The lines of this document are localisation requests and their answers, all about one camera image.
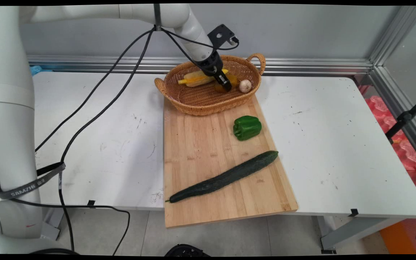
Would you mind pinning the grey table leg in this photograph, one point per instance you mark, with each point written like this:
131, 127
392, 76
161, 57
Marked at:
352, 231
54, 224

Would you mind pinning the green bell pepper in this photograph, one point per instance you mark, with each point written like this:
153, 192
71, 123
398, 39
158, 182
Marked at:
247, 128

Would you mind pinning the blue foam mat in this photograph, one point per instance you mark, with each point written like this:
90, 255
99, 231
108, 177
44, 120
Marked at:
36, 70

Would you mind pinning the orange floor mat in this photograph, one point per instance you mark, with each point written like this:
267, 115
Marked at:
395, 238

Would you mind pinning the dark green cucumber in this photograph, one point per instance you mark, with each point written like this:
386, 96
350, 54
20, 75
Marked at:
226, 177

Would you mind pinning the upright aluminium frame post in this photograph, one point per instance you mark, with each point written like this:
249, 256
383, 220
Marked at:
397, 34

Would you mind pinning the red foam mat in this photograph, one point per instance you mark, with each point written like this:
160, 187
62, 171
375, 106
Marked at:
410, 155

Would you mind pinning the black tape tab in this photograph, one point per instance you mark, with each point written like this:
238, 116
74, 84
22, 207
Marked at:
91, 204
354, 212

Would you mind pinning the oval wicker basket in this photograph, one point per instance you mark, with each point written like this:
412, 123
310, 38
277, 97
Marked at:
208, 99

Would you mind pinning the slanted aluminium frame rail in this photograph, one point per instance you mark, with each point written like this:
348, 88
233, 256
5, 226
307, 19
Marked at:
392, 97

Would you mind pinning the black tripod stand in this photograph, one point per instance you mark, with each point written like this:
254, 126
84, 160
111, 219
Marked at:
404, 117

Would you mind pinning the white garlic bulb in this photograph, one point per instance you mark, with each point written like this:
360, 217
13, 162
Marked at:
245, 86

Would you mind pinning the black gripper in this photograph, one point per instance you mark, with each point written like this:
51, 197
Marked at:
209, 64

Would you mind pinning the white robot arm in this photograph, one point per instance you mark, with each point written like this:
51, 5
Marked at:
9, 126

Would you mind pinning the wooden cutting board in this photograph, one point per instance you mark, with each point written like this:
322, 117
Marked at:
226, 195

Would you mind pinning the yellow corn cob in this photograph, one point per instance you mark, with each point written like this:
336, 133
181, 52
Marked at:
193, 78

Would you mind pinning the horizontal aluminium frame rail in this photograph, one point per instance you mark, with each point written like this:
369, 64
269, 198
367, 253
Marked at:
103, 64

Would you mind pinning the black round object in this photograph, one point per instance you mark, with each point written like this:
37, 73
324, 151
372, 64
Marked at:
186, 250

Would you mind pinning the brown potato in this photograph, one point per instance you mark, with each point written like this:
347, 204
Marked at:
234, 80

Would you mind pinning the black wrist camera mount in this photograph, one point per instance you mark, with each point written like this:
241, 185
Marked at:
222, 35

